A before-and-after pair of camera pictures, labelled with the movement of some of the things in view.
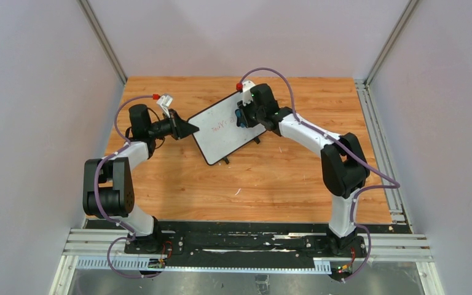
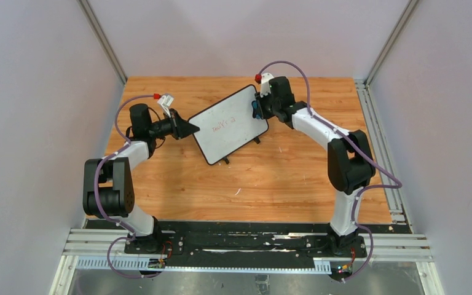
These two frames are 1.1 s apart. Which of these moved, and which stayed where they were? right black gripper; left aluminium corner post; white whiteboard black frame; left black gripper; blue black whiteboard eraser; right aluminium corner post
Moved: right black gripper; blue black whiteboard eraser
Stayed: left aluminium corner post; white whiteboard black frame; right aluminium corner post; left black gripper
